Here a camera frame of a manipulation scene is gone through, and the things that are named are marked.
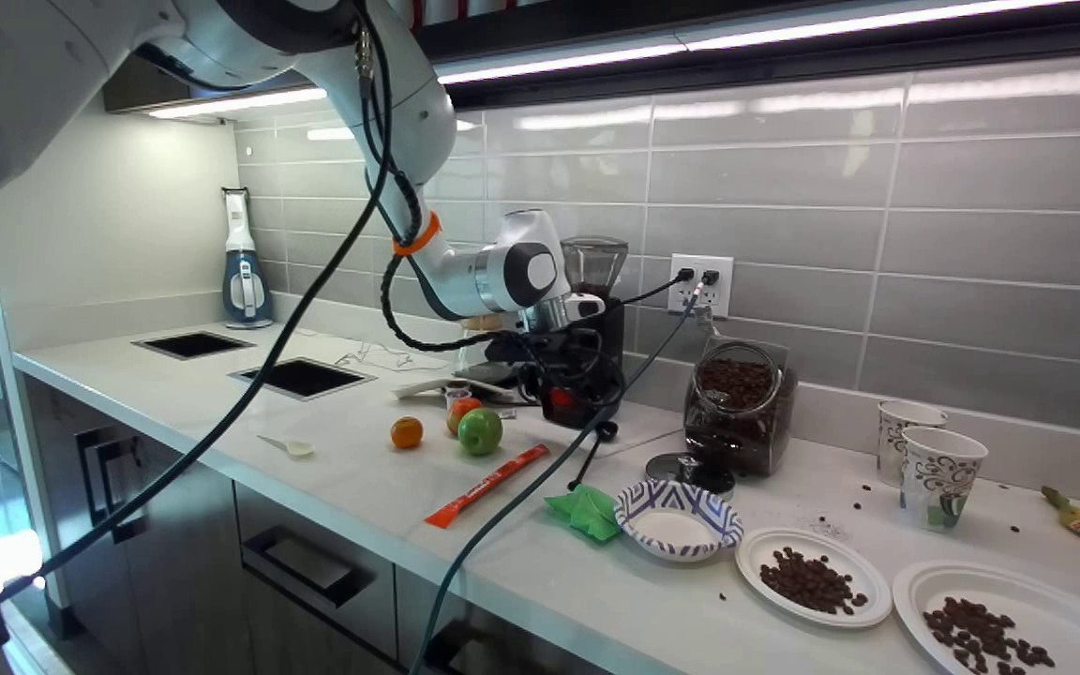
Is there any glass jar with coffee beans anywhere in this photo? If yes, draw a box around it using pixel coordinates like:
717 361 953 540
678 336 802 483

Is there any orange stick packet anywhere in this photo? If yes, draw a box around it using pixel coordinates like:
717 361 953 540
419 438 559 531

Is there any black cabinet door handle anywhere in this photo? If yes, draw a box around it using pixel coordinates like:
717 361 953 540
99 433 152 542
73 425 122 527

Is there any green apple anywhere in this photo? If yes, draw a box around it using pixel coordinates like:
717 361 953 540
453 400 512 465

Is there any white wall outlet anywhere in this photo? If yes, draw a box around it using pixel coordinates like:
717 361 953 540
664 248 738 317

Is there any green crumpled packet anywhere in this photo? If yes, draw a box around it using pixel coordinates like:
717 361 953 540
544 478 627 548

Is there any black counter inset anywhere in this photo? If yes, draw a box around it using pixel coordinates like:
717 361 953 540
229 355 367 400
133 327 250 363

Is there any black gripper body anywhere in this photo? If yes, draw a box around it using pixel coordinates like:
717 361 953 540
515 310 610 392

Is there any small orange fruit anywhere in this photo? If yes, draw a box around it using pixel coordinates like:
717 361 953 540
388 412 430 458

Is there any reddish orange fruit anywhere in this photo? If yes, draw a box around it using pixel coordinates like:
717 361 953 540
442 390 484 442

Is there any black power cable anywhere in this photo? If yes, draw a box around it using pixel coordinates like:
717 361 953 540
413 263 728 675

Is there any patterned paper cup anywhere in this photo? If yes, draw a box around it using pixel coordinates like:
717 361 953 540
898 425 995 536
874 397 953 491

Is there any large white paper plate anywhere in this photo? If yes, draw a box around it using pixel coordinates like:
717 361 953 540
890 553 1080 675

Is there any black coffee scale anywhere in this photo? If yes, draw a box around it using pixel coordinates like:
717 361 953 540
473 355 549 392

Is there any white plastic spoon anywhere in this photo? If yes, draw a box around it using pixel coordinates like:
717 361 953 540
250 426 320 465

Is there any black ladle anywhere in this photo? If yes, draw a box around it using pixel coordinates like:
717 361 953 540
567 417 627 493

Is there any black drawer handle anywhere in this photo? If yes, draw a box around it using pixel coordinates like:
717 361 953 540
418 613 607 675
235 520 384 611

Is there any black grinder cord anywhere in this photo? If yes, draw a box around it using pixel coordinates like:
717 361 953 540
617 266 697 313

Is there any small white paper plate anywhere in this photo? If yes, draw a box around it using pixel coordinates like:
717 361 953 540
730 520 898 632

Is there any under cabinet light strip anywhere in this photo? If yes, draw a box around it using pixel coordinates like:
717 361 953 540
143 0 1073 127

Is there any blue patterned paper bowl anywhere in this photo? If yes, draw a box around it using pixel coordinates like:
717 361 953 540
610 476 747 568

